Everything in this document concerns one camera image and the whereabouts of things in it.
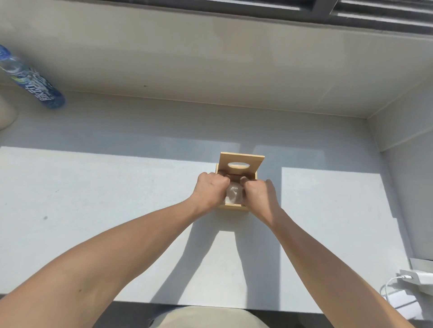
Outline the person's right hand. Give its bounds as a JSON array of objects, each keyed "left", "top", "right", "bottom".
[{"left": 240, "top": 176, "right": 282, "bottom": 222}]

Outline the person's left hand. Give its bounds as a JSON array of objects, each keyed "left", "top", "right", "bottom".
[{"left": 191, "top": 172, "right": 231, "bottom": 213}]

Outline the clear plastic tissue pack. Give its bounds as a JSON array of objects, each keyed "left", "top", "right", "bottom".
[{"left": 226, "top": 181, "right": 245, "bottom": 205}]

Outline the person's left forearm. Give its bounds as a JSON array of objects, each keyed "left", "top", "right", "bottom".
[{"left": 0, "top": 198, "right": 212, "bottom": 328}]

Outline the person's right forearm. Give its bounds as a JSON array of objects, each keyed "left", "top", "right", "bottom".
[{"left": 259, "top": 208, "right": 416, "bottom": 328}]

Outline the wooden lid with oval hole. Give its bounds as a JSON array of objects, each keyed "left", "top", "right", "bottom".
[{"left": 218, "top": 152, "right": 265, "bottom": 178}]

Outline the wooden tissue box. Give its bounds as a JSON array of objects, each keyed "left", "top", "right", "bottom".
[{"left": 215, "top": 164, "right": 259, "bottom": 212}]

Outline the white charger plug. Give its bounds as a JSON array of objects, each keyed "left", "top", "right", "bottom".
[{"left": 399, "top": 269, "right": 433, "bottom": 286}]

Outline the white flat device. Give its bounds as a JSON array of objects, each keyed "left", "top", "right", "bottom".
[{"left": 386, "top": 290, "right": 424, "bottom": 321}]

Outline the blue plastic water bottle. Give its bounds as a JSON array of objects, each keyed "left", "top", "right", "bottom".
[{"left": 0, "top": 45, "right": 66, "bottom": 109}]

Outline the beige round container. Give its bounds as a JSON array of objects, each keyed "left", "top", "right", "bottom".
[{"left": 0, "top": 95, "right": 18, "bottom": 131}]

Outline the white charging cable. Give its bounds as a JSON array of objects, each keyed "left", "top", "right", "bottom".
[{"left": 380, "top": 275, "right": 411, "bottom": 310}]

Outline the dark window frame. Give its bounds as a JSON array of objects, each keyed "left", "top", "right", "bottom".
[{"left": 112, "top": 0, "right": 433, "bottom": 36}]

